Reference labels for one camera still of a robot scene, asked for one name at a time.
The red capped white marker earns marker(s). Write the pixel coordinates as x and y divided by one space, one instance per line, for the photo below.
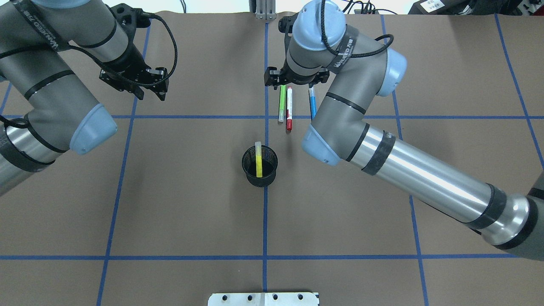
289 110

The blue marker pen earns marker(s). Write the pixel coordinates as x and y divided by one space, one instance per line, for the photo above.
312 102

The yellow highlighter pen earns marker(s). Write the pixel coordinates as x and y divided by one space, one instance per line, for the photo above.
258 159

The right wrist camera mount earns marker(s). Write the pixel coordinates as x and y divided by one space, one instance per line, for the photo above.
286 23

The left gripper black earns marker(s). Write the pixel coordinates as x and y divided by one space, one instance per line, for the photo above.
128 63

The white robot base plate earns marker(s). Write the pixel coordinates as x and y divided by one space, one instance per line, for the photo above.
264 299

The black mesh pen cup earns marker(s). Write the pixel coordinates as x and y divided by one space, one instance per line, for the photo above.
269 162

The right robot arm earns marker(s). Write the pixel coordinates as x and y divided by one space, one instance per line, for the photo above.
318 42

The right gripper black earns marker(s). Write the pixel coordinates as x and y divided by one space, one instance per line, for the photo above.
272 77

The green highlighter pen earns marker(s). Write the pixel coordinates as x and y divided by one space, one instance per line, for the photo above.
282 103

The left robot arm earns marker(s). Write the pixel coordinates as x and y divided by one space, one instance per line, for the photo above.
65 115

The aluminium frame post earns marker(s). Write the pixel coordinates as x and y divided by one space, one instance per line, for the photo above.
264 9

